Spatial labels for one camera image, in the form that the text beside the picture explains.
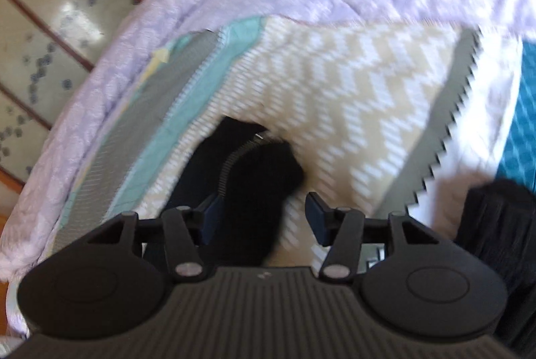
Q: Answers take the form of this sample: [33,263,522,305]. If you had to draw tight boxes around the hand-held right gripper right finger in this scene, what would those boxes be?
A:
[305,192,445,283]

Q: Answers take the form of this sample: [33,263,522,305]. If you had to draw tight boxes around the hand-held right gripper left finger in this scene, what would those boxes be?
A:
[86,194,222,284]

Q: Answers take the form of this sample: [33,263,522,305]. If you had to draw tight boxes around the black pants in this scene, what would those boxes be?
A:
[165,115,306,267]

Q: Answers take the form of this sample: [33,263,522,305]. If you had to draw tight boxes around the patterned bedspread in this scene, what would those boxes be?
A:
[54,13,536,272]

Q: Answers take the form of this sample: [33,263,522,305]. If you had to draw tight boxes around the wooden wardrobe with glass doors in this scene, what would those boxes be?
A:
[0,0,147,192]

